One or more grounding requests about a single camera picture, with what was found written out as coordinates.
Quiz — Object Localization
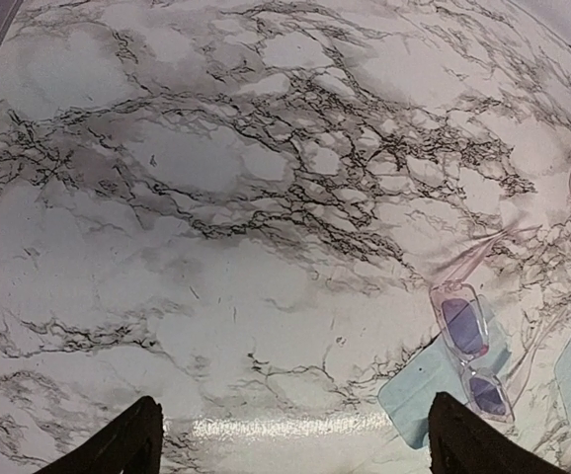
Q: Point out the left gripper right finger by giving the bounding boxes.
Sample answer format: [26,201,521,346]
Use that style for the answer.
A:
[428,392,563,474]

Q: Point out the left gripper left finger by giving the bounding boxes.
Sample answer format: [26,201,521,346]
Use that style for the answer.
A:
[39,396,163,474]

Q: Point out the clear purple lens sunglasses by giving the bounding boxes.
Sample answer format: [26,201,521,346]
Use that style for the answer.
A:
[429,225,538,423]

